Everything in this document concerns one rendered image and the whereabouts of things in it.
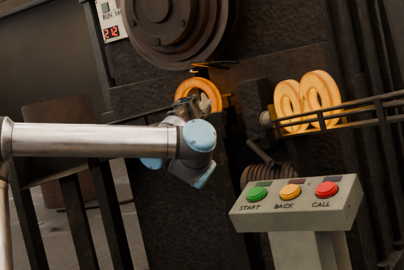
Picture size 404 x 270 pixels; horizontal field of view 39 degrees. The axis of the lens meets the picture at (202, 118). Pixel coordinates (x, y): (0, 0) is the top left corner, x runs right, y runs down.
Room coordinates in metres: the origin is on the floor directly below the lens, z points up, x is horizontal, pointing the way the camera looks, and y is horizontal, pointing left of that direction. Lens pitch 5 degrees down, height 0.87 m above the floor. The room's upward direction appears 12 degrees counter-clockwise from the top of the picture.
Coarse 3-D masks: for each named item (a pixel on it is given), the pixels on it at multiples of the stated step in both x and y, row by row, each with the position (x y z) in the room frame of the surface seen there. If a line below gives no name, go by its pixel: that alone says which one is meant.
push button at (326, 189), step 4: (320, 184) 1.06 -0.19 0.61; (324, 184) 1.06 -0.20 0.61; (328, 184) 1.05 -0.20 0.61; (332, 184) 1.05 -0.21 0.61; (316, 188) 1.05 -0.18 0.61; (320, 188) 1.05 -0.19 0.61; (324, 188) 1.04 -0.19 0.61; (328, 188) 1.04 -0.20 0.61; (332, 188) 1.03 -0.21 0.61; (336, 188) 1.04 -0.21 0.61; (316, 192) 1.05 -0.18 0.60; (320, 192) 1.04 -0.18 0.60; (324, 192) 1.03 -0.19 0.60; (328, 192) 1.03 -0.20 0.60; (332, 192) 1.03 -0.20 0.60; (320, 196) 1.04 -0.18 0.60; (324, 196) 1.03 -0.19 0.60; (328, 196) 1.03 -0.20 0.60
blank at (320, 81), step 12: (312, 72) 1.53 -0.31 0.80; (324, 72) 1.52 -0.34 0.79; (300, 84) 1.60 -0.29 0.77; (312, 84) 1.54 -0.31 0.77; (324, 84) 1.48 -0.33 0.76; (300, 96) 1.61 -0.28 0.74; (312, 96) 1.58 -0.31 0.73; (324, 96) 1.49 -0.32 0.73; (336, 96) 1.48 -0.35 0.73; (312, 108) 1.57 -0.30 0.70; (336, 120) 1.50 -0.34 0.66
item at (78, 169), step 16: (16, 160) 2.08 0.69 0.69; (32, 160) 2.24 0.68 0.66; (48, 160) 2.24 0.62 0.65; (64, 160) 2.24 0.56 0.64; (80, 160) 2.24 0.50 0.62; (96, 160) 2.20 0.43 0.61; (16, 176) 2.04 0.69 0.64; (32, 176) 2.22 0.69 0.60; (48, 176) 2.20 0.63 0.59; (64, 176) 2.04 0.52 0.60; (64, 192) 2.11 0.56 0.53; (80, 192) 2.15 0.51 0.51; (80, 208) 2.11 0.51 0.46; (80, 224) 2.11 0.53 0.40; (80, 240) 2.11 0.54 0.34; (80, 256) 2.11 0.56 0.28; (96, 256) 2.17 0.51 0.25
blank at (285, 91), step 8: (288, 80) 1.69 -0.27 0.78; (280, 88) 1.71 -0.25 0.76; (288, 88) 1.66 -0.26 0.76; (296, 88) 1.64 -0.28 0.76; (280, 96) 1.71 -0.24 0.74; (288, 96) 1.67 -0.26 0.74; (296, 96) 1.63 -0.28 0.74; (280, 104) 1.72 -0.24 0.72; (288, 104) 1.73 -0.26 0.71; (296, 104) 1.63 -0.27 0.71; (280, 112) 1.73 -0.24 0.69; (288, 112) 1.72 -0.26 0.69; (296, 112) 1.64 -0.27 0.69; (288, 120) 1.70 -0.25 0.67; (296, 120) 1.65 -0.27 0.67; (288, 128) 1.71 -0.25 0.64; (296, 128) 1.66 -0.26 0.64; (304, 128) 1.66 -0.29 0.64
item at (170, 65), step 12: (120, 0) 2.18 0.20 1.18; (228, 0) 1.93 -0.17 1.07; (228, 12) 1.94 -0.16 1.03; (216, 24) 1.96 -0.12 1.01; (228, 24) 1.98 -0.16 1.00; (132, 36) 2.17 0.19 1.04; (216, 36) 1.97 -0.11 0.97; (204, 48) 2.00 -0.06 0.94; (216, 48) 1.98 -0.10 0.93; (156, 60) 2.13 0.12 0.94; (192, 60) 2.04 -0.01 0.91; (204, 60) 2.01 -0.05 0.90
